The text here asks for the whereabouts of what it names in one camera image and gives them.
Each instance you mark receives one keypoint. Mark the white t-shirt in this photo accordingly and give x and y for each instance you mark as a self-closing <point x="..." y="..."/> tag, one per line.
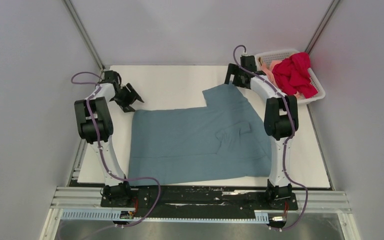
<point x="299" y="96"/>

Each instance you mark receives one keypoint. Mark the white slotted cable duct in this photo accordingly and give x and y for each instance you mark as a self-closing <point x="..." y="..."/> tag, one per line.
<point x="120" y="216"/>

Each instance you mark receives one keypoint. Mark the pink t-shirt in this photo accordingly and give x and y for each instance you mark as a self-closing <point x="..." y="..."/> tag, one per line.
<point x="268" y="69"/>

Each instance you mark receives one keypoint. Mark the aluminium frame rail left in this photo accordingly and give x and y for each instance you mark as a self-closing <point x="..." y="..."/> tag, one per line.
<point x="83" y="81"/>

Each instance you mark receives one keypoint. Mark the blue-grey t-shirt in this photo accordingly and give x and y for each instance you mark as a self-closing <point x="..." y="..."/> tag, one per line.
<point x="225" y="139"/>

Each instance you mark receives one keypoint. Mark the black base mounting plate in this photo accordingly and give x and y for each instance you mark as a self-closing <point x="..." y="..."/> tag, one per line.
<point x="201" y="201"/>

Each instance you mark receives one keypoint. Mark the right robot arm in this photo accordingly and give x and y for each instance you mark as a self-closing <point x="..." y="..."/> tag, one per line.
<point x="280" y="124"/>

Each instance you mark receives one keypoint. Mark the red t-shirt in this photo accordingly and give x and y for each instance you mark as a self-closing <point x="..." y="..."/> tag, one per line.
<point x="292" y="75"/>

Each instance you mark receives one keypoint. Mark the aluminium frame rail right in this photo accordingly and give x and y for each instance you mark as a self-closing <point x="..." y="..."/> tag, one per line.
<point x="334" y="4"/>

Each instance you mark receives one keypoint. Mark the white plastic laundry basket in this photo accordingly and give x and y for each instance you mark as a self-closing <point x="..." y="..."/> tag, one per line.
<point x="282" y="54"/>

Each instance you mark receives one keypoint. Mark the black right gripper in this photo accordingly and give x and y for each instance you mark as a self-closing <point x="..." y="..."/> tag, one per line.
<point x="234" y="70"/>

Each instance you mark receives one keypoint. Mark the aluminium front frame beam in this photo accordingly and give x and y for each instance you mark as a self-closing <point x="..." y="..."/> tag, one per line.
<point x="319" y="201"/>

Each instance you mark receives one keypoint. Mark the aluminium frame rail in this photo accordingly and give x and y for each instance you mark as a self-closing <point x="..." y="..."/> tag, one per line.
<point x="83" y="81"/>
<point x="334" y="4"/>

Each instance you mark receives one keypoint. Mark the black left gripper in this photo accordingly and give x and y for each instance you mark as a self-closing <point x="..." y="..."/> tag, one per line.
<point x="135" y="94"/>

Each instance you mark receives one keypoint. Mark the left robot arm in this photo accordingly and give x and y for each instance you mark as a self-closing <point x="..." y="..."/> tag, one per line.
<point x="95" y="126"/>

